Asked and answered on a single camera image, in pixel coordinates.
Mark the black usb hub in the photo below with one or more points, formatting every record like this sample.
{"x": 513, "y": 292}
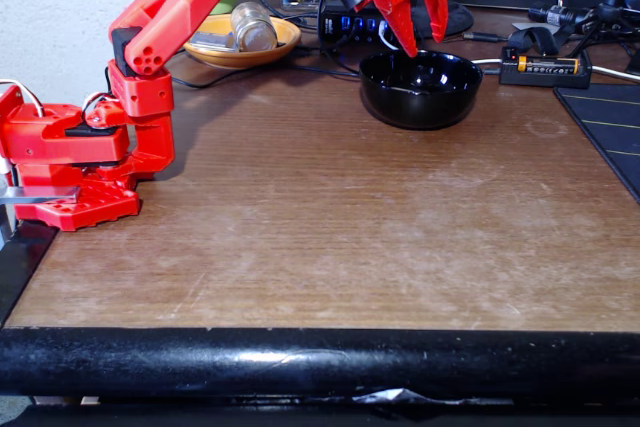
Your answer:
{"x": 332, "y": 27}

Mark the black glossy bowl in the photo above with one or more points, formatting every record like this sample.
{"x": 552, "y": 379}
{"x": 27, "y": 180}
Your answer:
{"x": 420, "y": 107}

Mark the black flashlight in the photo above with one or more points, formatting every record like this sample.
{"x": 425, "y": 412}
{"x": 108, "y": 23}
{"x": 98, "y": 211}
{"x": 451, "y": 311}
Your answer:
{"x": 555, "y": 14}

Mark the yellow black battery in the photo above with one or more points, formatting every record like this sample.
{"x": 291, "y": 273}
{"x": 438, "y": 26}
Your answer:
{"x": 547, "y": 64}

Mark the black battery charger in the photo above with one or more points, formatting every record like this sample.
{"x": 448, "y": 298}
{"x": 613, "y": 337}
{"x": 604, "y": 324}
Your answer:
{"x": 545, "y": 78}

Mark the clear glass jar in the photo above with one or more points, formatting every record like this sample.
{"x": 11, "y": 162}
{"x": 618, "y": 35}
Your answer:
{"x": 252, "y": 27}

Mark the yellow dish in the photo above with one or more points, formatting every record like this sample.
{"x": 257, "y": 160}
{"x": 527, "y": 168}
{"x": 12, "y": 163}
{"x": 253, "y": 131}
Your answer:
{"x": 250, "y": 59}

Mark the black tripod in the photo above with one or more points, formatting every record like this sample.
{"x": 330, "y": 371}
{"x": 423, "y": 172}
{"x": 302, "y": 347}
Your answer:
{"x": 612, "y": 12}

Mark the silver metal piece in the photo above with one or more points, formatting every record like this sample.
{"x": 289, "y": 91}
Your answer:
{"x": 215, "y": 42}

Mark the black mat with yellow lines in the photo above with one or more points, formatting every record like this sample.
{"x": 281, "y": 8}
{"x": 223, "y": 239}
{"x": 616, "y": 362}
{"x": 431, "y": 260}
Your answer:
{"x": 610, "y": 122}

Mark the black padded table edge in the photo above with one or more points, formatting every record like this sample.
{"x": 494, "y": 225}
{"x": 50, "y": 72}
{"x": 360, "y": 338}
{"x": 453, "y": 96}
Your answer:
{"x": 320, "y": 362}

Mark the metal clamp bar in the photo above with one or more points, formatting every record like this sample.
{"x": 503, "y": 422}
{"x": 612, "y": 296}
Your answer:
{"x": 40, "y": 193}

